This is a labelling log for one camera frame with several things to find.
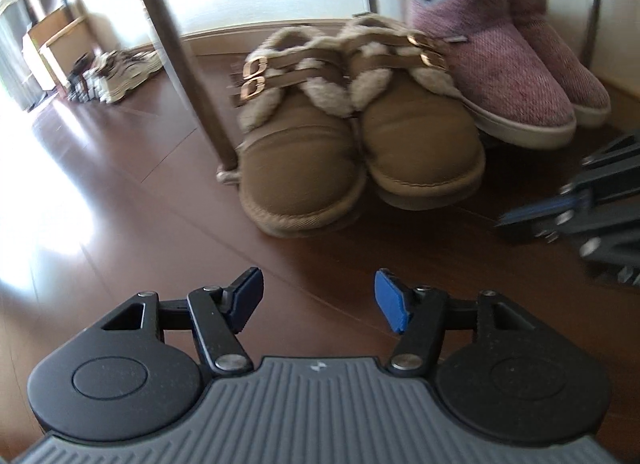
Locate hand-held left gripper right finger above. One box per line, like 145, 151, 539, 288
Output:
374, 268, 543, 377

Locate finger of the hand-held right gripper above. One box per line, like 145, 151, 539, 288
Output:
497, 191, 640, 289
557, 130, 640, 201

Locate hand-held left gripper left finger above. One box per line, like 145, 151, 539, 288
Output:
100, 267, 264, 377

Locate tan fleece buckle shoe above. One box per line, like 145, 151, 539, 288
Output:
227, 26, 368, 239
340, 14, 487, 211

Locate metal corner rack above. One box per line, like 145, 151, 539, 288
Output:
122, 0, 606, 187

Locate row of sneakers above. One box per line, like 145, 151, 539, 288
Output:
67, 48, 164, 105

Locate wooden cabinet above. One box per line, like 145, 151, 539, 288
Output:
22, 0, 103, 94

